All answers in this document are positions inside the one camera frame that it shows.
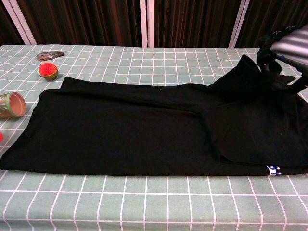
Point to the dark brown pleated curtain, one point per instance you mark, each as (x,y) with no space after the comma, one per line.
(192,21)
(84,21)
(264,14)
(7,31)

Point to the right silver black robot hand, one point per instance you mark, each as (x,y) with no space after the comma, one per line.
(293,45)

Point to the white slanted frame post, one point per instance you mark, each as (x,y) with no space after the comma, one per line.
(239,24)
(20,24)

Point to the red ball in green shell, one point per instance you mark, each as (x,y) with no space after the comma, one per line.
(48,70)

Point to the green white checked tablecloth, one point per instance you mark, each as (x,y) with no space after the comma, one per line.
(144,204)

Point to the white upright frame post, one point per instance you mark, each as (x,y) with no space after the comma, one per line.
(143,24)
(150,24)

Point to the green paper cup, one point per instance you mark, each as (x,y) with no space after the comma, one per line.
(14,106)

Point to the black T-shirt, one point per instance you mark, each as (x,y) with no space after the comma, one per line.
(120,132)

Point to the small red round toy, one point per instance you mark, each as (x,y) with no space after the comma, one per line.
(1,137)

